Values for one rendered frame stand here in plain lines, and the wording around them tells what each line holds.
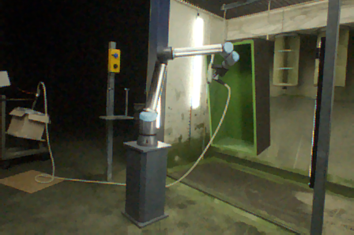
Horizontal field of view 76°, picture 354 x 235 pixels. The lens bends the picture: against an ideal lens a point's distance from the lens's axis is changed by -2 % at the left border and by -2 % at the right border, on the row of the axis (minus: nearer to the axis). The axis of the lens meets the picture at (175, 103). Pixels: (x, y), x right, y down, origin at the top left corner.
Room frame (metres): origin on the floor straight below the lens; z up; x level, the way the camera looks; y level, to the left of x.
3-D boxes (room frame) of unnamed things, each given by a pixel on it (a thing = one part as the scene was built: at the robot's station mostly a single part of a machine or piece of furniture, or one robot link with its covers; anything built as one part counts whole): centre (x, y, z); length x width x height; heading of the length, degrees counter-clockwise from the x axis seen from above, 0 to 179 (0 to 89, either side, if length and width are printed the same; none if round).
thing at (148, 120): (2.00, 0.23, 0.83); 0.17 x 0.15 x 0.18; 5
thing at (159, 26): (2.98, 0.26, 1.14); 0.18 x 0.18 x 2.29; 43
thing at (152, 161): (1.99, 0.23, 0.32); 0.31 x 0.31 x 0.64; 43
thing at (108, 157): (2.70, 0.76, 0.82); 0.06 x 0.06 x 1.64; 43
